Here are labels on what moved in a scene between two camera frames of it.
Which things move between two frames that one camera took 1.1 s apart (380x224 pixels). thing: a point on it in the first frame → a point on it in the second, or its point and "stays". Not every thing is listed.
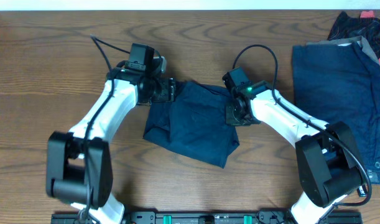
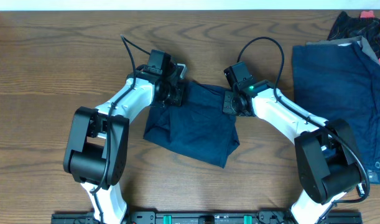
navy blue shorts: (194, 124) stays
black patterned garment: (373, 30) stays
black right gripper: (230, 119) → (227, 107)
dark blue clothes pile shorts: (341, 83) stays
